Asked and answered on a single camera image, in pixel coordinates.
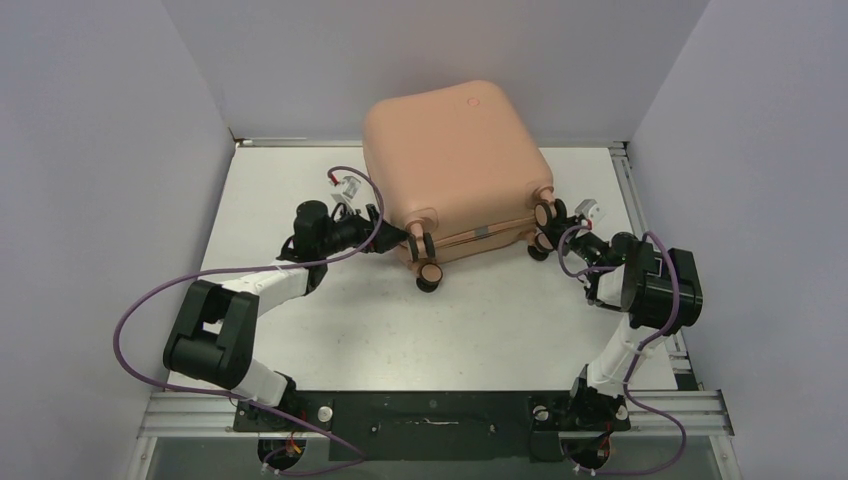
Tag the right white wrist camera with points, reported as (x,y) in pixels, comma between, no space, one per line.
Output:
(590,212)

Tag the pink suitcase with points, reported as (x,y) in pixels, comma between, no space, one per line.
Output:
(460,173)

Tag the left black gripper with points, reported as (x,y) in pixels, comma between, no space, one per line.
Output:
(387,237)

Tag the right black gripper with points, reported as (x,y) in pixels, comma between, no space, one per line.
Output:
(571,241)

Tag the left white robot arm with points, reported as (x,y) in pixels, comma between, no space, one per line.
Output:
(213,336)

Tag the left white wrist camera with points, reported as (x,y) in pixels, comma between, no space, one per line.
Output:
(345,191)

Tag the aluminium frame rail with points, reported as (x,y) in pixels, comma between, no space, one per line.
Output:
(283,438)

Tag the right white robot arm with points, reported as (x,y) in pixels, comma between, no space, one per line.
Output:
(658,292)

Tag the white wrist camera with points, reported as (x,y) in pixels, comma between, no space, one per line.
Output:
(345,191)
(590,212)

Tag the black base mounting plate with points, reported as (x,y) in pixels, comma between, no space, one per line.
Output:
(459,425)

